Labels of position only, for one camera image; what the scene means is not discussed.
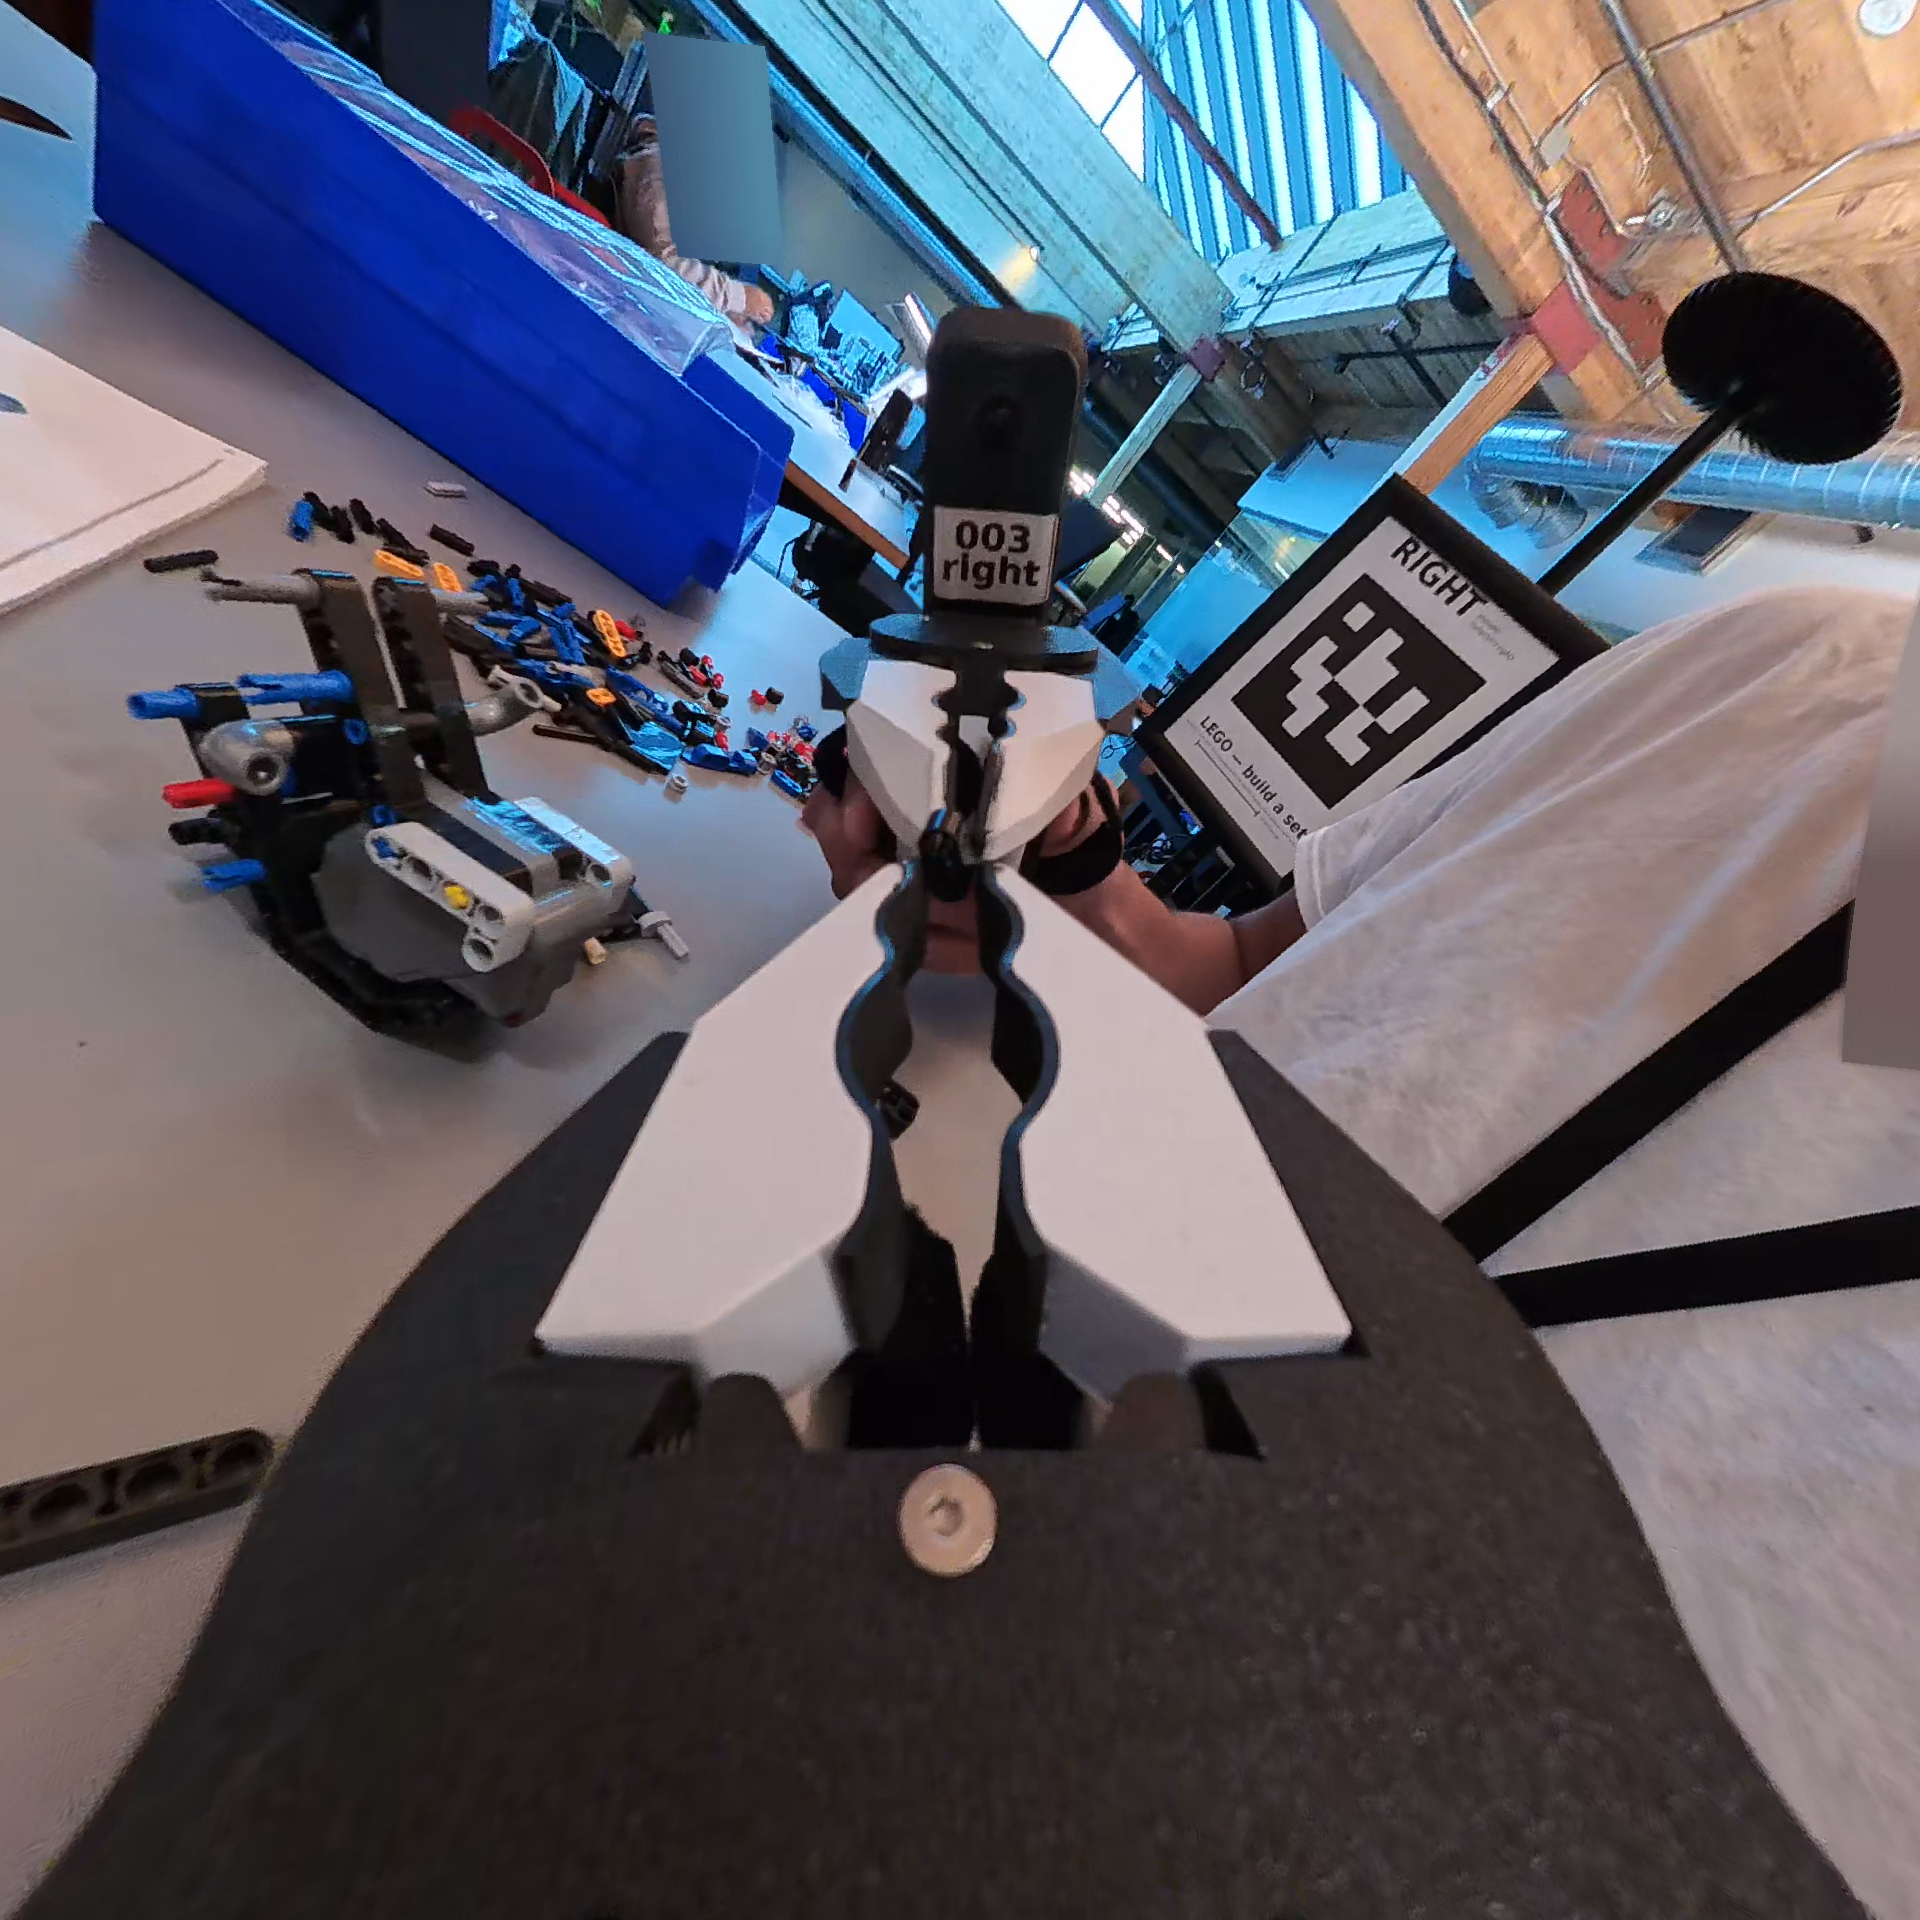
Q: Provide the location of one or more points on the black round stand base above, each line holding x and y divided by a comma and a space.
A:
1784, 368

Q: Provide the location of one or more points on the silver ventilation duct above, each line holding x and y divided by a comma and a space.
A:
1724, 474

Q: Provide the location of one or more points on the open instruction booklet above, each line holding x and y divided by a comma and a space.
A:
90, 465

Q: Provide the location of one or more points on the black lego connector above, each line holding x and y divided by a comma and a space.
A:
944, 865

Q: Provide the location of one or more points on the person's right hand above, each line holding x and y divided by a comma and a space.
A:
846, 855

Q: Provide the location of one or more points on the partly built lego model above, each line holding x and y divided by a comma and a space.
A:
449, 871

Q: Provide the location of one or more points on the blue plastic bin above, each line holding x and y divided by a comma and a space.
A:
376, 269

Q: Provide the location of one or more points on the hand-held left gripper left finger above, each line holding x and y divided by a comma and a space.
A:
721, 1169

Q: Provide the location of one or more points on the framed marker sign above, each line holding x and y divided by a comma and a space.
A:
1349, 691

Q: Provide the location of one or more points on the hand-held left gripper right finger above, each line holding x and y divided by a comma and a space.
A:
1169, 1202

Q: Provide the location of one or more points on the clear plastic bag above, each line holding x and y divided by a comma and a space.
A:
600, 256

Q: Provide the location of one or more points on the pile of small lego pins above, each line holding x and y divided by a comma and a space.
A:
533, 629

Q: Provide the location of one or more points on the light grey lego pin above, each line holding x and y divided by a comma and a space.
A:
667, 938

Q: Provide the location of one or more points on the black lego beam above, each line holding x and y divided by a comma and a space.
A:
134, 1485

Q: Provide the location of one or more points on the person's right forearm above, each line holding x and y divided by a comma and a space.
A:
1230, 952

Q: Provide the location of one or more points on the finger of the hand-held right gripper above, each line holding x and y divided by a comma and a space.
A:
1050, 765
901, 749

